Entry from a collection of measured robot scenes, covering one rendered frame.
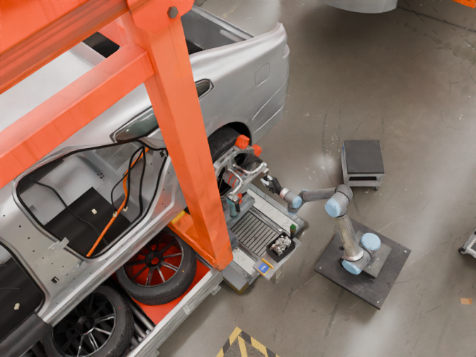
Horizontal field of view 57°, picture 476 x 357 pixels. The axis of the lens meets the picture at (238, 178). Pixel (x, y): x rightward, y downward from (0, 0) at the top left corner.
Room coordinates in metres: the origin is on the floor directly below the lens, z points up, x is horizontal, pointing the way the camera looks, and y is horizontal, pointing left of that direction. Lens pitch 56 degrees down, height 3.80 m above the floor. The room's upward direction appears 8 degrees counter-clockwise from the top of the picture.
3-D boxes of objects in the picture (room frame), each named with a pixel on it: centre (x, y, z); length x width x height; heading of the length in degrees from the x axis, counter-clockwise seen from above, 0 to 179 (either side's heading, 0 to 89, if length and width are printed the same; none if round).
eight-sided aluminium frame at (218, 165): (2.02, 0.06, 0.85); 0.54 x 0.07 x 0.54; 130
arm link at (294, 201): (1.73, -0.41, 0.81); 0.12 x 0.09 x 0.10; 40
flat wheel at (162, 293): (1.55, 0.79, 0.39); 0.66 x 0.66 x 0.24
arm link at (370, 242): (1.35, -0.94, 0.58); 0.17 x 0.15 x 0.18; 130
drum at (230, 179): (1.96, 0.01, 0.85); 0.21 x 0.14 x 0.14; 40
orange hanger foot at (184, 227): (1.70, 0.46, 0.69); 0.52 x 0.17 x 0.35; 40
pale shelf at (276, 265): (1.45, -0.23, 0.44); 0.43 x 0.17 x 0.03; 130
